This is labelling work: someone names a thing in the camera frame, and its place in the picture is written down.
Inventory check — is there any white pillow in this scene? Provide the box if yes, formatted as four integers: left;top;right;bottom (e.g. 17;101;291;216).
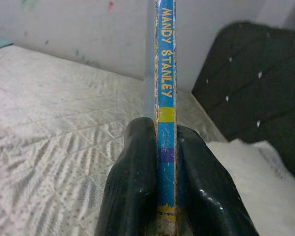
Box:
206;139;295;236

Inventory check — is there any blue yellow-edged children's book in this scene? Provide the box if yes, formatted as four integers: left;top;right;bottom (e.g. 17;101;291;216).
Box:
144;0;179;236

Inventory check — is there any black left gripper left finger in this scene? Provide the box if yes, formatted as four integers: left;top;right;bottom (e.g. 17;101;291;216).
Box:
94;117;159;236

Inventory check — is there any black tufted headboard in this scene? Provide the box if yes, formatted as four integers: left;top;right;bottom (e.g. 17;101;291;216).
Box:
191;21;295;187

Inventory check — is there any grey quilted mattress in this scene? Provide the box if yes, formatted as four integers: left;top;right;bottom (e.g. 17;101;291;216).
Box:
0;45;227;236

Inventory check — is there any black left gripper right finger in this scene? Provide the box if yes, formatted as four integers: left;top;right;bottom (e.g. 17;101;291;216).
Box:
176;124;260;236

